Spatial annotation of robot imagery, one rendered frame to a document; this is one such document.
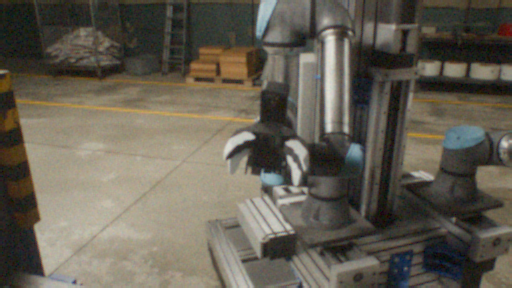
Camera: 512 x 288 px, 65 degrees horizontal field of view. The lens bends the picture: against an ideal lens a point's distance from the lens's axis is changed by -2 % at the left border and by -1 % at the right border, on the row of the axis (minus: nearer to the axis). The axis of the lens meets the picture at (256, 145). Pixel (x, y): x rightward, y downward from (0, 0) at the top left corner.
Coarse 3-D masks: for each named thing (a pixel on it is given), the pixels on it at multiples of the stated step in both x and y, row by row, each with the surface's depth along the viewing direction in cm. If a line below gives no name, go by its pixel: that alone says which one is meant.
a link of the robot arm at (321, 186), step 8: (304, 176) 113; (312, 176) 113; (304, 184) 115; (312, 184) 114; (320, 184) 114; (328, 184) 113; (336, 184) 113; (344, 184) 115; (312, 192) 117; (320, 192) 115; (328, 192) 114; (336, 192) 114; (344, 192) 116
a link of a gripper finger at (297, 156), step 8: (288, 144) 63; (296, 144) 64; (288, 152) 63; (296, 152) 60; (304, 152) 61; (288, 160) 66; (296, 160) 60; (304, 160) 59; (296, 168) 62; (304, 168) 57; (296, 176) 63; (296, 184) 63
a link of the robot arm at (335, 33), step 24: (336, 0) 99; (336, 24) 96; (336, 48) 95; (336, 72) 92; (336, 96) 90; (336, 120) 88; (312, 144) 87; (336, 144) 86; (312, 168) 86; (336, 168) 85; (360, 168) 85
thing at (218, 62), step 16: (208, 48) 716; (224, 48) 715; (240, 48) 712; (256, 48) 712; (192, 64) 687; (208, 64) 681; (224, 64) 674; (240, 64) 665; (256, 64) 712; (192, 80) 697
